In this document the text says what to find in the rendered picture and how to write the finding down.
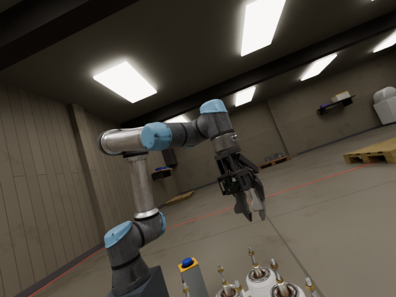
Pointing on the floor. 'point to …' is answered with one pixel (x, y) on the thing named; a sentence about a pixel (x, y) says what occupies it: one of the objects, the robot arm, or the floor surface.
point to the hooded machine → (386, 105)
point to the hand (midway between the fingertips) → (256, 215)
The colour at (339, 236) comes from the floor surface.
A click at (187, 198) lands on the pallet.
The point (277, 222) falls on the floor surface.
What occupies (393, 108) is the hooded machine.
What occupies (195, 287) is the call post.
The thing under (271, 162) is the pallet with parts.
